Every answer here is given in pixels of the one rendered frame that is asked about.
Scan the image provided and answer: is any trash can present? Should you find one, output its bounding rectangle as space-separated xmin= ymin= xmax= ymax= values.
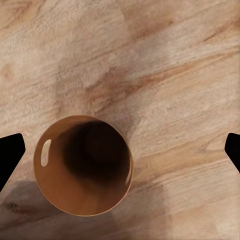
xmin=33 ymin=115 xmax=134 ymax=217

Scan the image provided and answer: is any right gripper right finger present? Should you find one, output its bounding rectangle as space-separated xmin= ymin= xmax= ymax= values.
xmin=224 ymin=132 xmax=240 ymax=172

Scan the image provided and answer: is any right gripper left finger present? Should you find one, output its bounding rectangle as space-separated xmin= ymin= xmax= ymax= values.
xmin=0 ymin=133 xmax=26 ymax=192

